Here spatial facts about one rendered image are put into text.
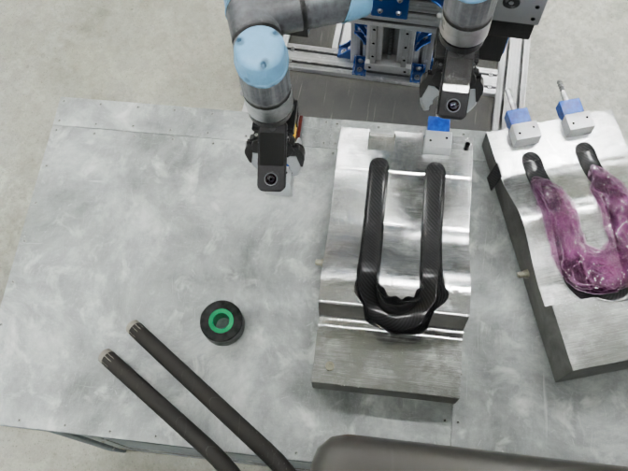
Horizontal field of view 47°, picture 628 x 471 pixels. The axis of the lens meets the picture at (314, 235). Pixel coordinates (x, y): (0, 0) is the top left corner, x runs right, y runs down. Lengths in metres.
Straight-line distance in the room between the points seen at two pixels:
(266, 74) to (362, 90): 1.28
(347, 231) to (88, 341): 0.54
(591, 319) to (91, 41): 2.06
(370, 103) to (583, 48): 0.86
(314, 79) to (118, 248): 1.05
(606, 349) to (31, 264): 1.09
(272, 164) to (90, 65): 1.66
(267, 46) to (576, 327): 0.70
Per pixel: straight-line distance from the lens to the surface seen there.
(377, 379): 1.29
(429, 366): 1.31
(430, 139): 1.40
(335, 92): 2.29
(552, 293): 1.37
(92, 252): 1.51
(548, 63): 2.70
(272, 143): 1.17
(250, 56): 1.03
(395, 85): 2.31
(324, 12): 1.12
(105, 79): 2.71
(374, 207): 1.37
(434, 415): 1.35
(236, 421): 1.26
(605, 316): 1.34
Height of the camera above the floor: 2.13
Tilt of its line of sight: 68 degrees down
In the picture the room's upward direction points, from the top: 6 degrees counter-clockwise
